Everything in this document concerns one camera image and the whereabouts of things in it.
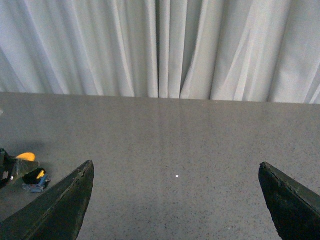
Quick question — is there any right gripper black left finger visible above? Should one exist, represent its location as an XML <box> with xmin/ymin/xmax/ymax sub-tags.
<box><xmin>0</xmin><ymin>160</ymin><xmax>94</xmax><ymax>240</ymax></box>

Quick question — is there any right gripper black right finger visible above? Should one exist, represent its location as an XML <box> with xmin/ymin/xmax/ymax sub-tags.
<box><xmin>258</xmin><ymin>162</ymin><xmax>320</xmax><ymax>240</ymax></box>

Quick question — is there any yellow push button switch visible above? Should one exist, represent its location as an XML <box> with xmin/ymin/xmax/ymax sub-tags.
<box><xmin>16</xmin><ymin>152</ymin><xmax>50</xmax><ymax>193</ymax></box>

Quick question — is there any white pleated curtain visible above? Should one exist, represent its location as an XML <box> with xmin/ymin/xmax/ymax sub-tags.
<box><xmin>0</xmin><ymin>0</ymin><xmax>320</xmax><ymax>104</ymax></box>

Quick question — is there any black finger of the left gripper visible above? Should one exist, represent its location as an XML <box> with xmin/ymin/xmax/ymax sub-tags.
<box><xmin>0</xmin><ymin>148</ymin><xmax>39</xmax><ymax>189</ymax></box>

